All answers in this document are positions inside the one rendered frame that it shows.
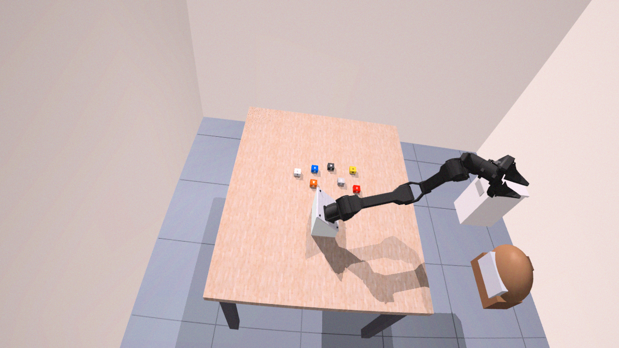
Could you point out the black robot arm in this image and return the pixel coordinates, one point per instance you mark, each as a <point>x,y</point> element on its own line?
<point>456,170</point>

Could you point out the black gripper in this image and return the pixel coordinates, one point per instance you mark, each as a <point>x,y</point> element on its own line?
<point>494,175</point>

